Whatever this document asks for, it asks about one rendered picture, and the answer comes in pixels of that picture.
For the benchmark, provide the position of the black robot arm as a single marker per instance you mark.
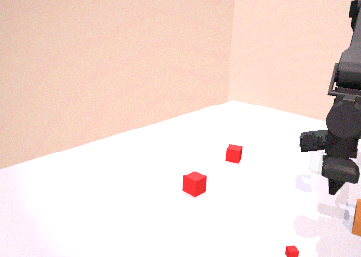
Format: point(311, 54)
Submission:
point(344, 118)

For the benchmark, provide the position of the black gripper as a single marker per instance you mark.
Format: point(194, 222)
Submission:
point(337, 166)

